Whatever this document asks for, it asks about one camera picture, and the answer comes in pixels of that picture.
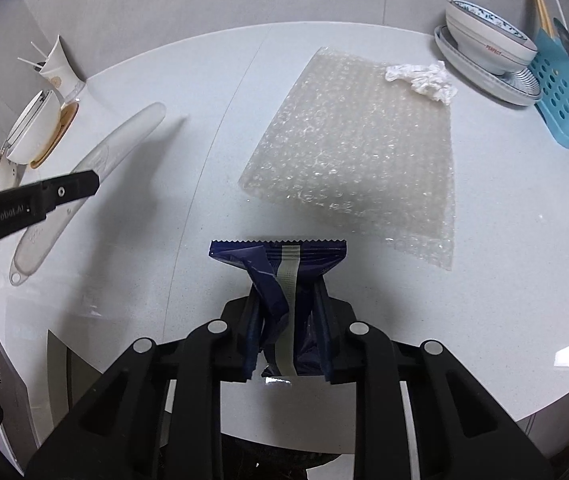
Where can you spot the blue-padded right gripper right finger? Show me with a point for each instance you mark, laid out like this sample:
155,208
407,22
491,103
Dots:
417,395

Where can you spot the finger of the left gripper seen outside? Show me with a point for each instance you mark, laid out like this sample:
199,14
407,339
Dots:
44,196

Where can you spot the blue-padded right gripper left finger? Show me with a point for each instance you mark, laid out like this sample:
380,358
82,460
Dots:
155,412

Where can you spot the blue snack wrapper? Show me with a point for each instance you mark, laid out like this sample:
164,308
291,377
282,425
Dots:
288,316

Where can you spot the white lidded bowl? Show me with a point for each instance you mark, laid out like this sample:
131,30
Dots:
34,127

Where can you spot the wooden coaster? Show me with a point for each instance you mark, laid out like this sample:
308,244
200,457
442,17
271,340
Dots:
68,114

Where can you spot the clear bubble wrap sheet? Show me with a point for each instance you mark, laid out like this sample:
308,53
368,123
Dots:
363,154

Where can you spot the white blue-patterned plate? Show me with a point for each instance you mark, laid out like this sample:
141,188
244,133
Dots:
520,88

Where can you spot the blue plastic utensil holder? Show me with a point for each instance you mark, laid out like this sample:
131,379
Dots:
551,69

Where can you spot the crumpled white tissue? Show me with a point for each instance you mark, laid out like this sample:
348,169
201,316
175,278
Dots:
432,81

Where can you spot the white blue-rimmed bowl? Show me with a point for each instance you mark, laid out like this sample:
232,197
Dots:
487,39

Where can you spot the wooden chopsticks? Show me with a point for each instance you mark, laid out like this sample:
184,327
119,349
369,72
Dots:
543,18

